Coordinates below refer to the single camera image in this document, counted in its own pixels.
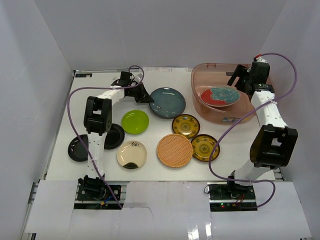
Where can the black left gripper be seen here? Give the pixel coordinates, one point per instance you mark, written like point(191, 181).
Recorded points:
point(138, 90)

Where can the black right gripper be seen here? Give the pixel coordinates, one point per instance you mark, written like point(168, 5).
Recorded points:
point(238, 72)

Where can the blue floral ceramic plate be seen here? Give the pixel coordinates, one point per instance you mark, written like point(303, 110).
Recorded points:
point(168, 103)

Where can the red and teal plate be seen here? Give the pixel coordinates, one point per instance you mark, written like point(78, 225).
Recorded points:
point(220, 96)

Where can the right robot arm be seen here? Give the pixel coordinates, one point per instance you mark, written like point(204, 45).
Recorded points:
point(274, 144)

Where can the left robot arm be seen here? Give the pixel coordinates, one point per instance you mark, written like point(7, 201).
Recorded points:
point(98, 114)

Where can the pink translucent plastic bin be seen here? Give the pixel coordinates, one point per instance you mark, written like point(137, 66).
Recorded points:
point(205, 76)

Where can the green glossy plate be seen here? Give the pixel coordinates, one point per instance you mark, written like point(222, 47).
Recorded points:
point(135, 122)

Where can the black plate right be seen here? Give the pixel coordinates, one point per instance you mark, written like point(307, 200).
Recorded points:
point(115, 137)

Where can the black plate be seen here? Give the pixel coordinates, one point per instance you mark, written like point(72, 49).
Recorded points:
point(76, 151)
point(115, 137)

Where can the yellow patterned plate upper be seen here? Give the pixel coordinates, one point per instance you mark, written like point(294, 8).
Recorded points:
point(186, 125)

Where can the yellow patterned plate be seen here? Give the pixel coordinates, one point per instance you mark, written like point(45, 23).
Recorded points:
point(186, 125)
point(202, 147)

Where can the cream ceramic plate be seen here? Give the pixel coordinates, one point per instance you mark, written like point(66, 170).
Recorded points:
point(132, 155)

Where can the black label sticker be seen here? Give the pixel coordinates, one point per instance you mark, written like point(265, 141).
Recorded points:
point(83, 75)

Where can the woven bamboo plate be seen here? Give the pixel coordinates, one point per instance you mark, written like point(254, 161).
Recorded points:
point(174, 150)

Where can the yellow patterned plate lower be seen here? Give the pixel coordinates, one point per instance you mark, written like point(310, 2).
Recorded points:
point(202, 147)

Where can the black plate left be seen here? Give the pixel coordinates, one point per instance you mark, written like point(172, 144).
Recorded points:
point(76, 151)

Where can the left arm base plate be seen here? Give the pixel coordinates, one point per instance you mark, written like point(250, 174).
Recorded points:
point(100, 199)

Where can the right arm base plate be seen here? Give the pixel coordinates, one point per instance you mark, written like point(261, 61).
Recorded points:
point(226, 198)

